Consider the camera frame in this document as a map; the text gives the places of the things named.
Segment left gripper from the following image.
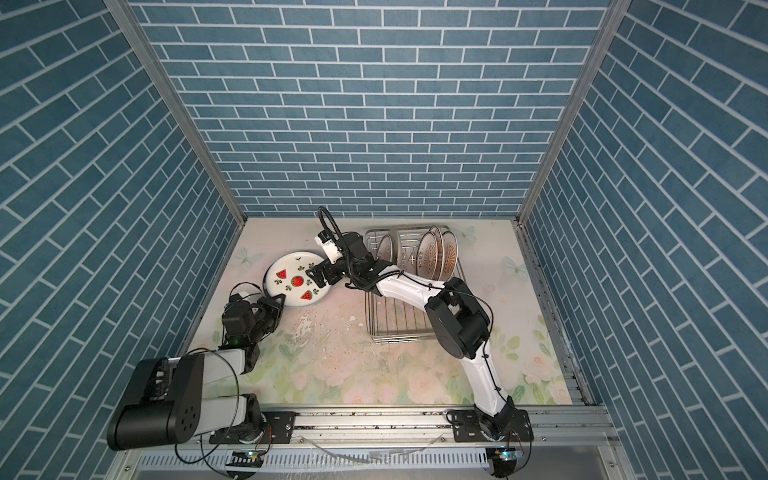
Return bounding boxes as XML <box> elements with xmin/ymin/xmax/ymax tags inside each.
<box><xmin>246</xmin><ymin>291</ymin><xmax>285</xmax><ymax>346</ymax></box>

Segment metal wire dish rack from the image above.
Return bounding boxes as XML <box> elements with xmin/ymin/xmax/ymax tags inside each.
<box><xmin>363</xmin><ymin>225</ymin><xmax>464</xmax><ymax>344</ymax></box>

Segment white watermelon plate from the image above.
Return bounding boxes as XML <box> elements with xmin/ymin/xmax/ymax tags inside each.
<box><xmin>262</xmin><ymin>251</ymin><xmax>331</xmax><ymax>307</ymax></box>

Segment rear brown patterned plate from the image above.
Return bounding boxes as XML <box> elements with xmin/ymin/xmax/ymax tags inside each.
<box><xmin>439</xmin><ymin>230</ymin><xmax>459</xmax><ymax>282</ymax></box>

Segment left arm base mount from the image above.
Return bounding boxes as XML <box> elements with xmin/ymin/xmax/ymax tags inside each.
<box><xmin>209</xmin><ymin>411</ymin><xmax>296</xmax><ymax>446</ymax></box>

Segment brown patterned plate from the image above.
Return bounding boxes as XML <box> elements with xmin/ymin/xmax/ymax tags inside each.
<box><xmin>416</xmin><ymin>226</ymin><xmax>443</xmax><ymax>280</ymax></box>
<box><xmin>439</xmin><ymin>230</ymin><xmax>459</xmax><ymax>282</ymax></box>

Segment orange sunburst plate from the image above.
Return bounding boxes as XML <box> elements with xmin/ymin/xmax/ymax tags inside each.
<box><xmin>377</xmin><ymin>233</ymin><xmax>396</xmax><ymax>264</ymax></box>

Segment black corrugated cable right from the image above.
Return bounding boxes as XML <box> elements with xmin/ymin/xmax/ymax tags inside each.
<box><xmin>316</xmin><ymin>206</ymin><xmax>355</xmax><ymax>265</ymax></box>

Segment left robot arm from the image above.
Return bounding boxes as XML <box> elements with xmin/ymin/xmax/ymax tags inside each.
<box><xmin>106</xmin><ymin>293</ymin><xmax>286</xmax><ymax>451</ymax></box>

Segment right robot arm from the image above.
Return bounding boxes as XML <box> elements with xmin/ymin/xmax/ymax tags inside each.
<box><xmin>309</xmin><ymin>230</ymin><xmax>515</xmax><ymax>440</ymax></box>

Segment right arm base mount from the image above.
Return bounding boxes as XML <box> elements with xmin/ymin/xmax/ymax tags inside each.
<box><xmin>445</xmin><ymin>406</ymin><xmax>534</xmax><ymax>443</ymax></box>

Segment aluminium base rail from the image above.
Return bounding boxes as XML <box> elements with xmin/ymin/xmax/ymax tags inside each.
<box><xmin>107</xmin><ymin>405</ymin><xmax>634</xmax><ymax>479</ymax></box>

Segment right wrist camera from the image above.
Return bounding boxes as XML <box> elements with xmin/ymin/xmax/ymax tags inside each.
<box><xmin>315</xmin><ymin>230</ymin><xmax>343</xmax><ymax>264</ymax></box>

